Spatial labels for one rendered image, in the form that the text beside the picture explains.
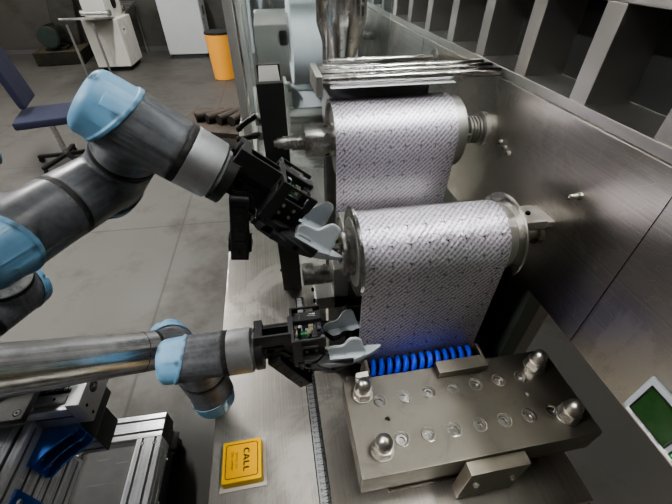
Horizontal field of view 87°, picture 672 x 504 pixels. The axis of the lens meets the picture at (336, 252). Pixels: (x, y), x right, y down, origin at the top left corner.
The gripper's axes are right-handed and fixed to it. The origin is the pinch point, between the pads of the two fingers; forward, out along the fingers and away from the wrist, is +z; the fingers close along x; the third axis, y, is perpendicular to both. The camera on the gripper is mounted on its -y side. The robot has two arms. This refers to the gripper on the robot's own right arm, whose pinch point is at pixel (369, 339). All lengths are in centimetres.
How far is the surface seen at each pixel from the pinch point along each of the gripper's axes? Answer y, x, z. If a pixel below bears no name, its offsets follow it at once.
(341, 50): 32, 73, 8
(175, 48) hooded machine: -92, 770, -182
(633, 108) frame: 37, 6, 37
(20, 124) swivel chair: -62, 308, -227
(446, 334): -1.7, -0.3, 14.9
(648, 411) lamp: 9.0, -23.0, 30.1
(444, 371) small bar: -4.1, -6.2, 12.5
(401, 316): 5.6, -0.3, 5.2
